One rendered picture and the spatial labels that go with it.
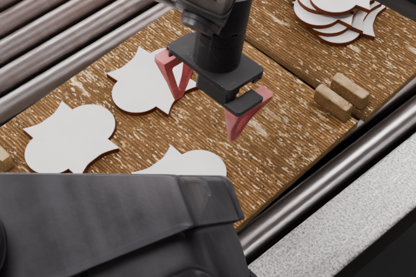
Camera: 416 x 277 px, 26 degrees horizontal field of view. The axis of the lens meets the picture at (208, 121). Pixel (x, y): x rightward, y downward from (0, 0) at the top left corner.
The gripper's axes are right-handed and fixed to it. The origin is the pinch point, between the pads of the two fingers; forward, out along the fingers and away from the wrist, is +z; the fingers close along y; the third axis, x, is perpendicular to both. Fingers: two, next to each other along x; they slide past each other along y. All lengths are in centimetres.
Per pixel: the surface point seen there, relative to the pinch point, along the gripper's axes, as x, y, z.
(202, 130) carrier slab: -5.9, 4.5, 10.2
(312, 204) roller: -9.2, -13.6, 12.2
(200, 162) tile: -1.2, 0.4, 10.2
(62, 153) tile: 10.5, 14.9, 12.5
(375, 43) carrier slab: -35.5, -2.7, 4.3
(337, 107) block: -20.1, -7.3, 5.3
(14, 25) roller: -2.4, 42.1, 13.6
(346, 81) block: -24.1, -5.6, 3.9
